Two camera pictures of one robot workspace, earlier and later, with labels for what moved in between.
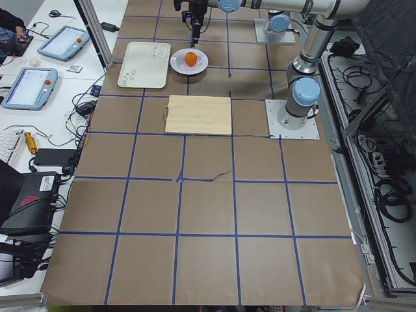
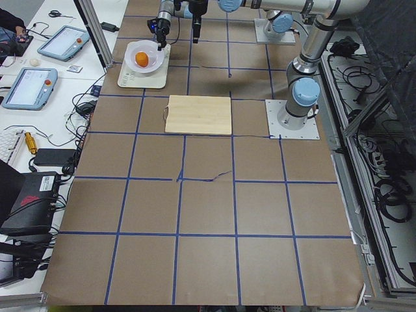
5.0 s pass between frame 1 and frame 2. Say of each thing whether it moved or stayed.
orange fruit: moved
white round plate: moved
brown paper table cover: stayed
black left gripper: stayed
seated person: stayed
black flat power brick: stayed
